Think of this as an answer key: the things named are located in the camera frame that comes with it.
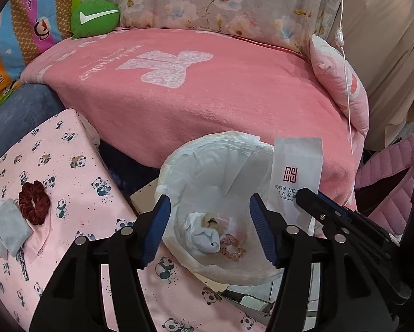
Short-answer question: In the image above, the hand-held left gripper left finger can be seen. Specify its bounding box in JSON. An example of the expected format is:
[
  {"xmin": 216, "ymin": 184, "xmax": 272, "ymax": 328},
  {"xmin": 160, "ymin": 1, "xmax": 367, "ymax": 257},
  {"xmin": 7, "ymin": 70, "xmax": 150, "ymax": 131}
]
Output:
[{"xmin": 29, "ymin": 194, "xmax": 173, "ymax": 332}]

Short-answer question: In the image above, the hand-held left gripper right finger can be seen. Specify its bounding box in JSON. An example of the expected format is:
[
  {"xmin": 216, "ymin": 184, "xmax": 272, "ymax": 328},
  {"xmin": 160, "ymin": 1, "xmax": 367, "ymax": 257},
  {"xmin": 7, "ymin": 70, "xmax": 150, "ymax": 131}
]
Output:
[{"xmin": 249, "ymin": 194, "xmax": 392, "ymax": 332}]

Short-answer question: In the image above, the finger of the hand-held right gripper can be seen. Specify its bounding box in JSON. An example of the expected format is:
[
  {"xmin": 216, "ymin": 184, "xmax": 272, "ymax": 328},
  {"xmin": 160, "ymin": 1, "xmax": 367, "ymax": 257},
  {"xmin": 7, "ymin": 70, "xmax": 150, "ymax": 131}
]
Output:
[
  {"xmin": 317, "ymin": 193, "xmax": 389, "ymax": 234},
  {"xmin": 294, "ymin": 187, "xmax": 414, "ymax": 305}
]

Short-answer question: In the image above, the pink spotted scrunchie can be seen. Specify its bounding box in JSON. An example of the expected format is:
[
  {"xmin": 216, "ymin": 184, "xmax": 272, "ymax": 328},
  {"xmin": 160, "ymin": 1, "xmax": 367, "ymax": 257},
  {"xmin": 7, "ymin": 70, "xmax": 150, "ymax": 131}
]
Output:
[{"xmin": 220, "ymin": 234, "xmax": 245, "ymax": 261}]

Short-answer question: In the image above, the white sock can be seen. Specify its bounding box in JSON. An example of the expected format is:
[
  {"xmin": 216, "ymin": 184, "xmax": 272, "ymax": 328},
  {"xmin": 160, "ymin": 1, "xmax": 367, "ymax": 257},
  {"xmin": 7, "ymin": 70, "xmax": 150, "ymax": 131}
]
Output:
[{"xmin": 183, "ymin": 212, "xmax": 223, "ymax": 255}]

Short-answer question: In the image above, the white paper packet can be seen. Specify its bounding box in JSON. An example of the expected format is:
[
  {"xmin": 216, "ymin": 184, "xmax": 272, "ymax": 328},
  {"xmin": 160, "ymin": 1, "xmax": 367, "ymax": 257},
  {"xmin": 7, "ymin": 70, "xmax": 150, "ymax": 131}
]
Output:
[{"xmin": 266, "ymin": 138, "xmax": 323, "ymax": 237}]

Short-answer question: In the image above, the bin with white liner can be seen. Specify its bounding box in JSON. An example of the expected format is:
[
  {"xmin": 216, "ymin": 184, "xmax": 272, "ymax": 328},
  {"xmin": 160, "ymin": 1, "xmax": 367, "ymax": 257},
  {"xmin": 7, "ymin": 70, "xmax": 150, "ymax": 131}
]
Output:
[{"xmin": 155, "ymin": 131, "xmax": 290, "ymax": 286}]

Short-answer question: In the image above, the dark red velvet scrunchie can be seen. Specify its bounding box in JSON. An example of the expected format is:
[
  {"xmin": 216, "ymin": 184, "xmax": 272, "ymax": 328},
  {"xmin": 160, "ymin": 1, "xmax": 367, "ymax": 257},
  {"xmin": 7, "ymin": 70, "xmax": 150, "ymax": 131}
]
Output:
[{"xmin": 18, "ymin": 181, "xmax": 51, "ymax": 221}]

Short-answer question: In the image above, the cream wooden stool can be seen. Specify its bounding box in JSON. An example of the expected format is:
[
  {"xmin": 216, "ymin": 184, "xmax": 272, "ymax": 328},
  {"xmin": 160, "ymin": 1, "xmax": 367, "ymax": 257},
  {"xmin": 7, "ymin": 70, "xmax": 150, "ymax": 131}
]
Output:
[{"xmin": 129, "ymin": 179, "xmax": 161, "ymax": 217}]

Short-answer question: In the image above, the pink puffer jacket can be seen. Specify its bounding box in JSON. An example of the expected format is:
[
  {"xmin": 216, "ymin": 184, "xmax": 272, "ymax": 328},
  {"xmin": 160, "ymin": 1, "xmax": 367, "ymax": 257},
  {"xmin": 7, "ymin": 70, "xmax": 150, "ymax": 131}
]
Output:
[{"xmin": 354, "ymin": 133, "xmax": 414, "ymax": 236}]

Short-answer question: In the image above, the pink panda-print tablecloth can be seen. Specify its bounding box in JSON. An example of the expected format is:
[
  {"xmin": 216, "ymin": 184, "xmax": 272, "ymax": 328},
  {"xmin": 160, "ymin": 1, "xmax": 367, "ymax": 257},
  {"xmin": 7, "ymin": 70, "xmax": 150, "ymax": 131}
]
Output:
[{"xmin": 0, "ymin": 108, "xmax": 270, "ymax": 332}]

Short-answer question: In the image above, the pink blanket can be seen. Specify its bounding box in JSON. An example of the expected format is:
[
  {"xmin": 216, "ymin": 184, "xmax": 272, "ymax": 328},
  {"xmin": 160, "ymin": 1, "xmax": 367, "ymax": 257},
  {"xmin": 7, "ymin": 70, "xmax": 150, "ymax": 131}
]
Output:
[{"xmin": 20, "ymin": 28, "xmax": 366, "ymax": 215}]

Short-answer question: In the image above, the pink pillow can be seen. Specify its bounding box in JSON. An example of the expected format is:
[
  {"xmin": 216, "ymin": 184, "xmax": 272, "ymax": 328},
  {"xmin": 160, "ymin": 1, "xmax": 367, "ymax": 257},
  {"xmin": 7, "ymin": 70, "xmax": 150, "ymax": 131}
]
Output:
[{"xmin": 309, "ymin": 35, "xmax": 371, "ymax": 137}]

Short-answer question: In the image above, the beige curtain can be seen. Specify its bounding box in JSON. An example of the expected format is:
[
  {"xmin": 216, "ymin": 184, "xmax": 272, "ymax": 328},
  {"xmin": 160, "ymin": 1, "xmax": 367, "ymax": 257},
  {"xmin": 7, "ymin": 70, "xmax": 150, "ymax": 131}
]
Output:
[{"xmin": 342, "ymin": 0, "xmax": 414, "ymax": 153}]

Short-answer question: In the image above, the blue sofa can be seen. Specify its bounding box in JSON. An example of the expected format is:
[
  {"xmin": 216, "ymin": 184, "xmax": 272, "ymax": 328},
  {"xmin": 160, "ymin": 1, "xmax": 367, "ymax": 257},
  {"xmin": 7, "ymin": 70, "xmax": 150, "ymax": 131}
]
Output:
[{"xmin": 0, "ymin": 83, "xmax": 67, "ymax": 173}]

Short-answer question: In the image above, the green cushion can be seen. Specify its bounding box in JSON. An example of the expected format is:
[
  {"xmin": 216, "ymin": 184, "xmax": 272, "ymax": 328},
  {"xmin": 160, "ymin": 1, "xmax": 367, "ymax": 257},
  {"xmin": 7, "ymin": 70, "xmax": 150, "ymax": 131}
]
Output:
[{"xmin": 70, "ymin": 0, "xmax": 121, "ymax": 39}]

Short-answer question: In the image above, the grey floral blanket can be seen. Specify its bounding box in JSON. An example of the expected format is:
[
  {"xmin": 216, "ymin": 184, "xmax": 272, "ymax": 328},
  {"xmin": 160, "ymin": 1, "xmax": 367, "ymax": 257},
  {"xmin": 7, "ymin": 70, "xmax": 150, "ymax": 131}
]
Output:
[{"xmin": 80, "ymin": 0, "xmax": 349, "ymax": 54}]

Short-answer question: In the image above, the colourful monkey-print quilt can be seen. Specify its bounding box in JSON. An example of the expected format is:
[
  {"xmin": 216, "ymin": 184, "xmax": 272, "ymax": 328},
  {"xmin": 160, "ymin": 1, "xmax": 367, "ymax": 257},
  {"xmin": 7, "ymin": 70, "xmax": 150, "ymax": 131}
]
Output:
[{"xmin": 0, "ymin": 0, "xmax": 85, "ymax": 118}]

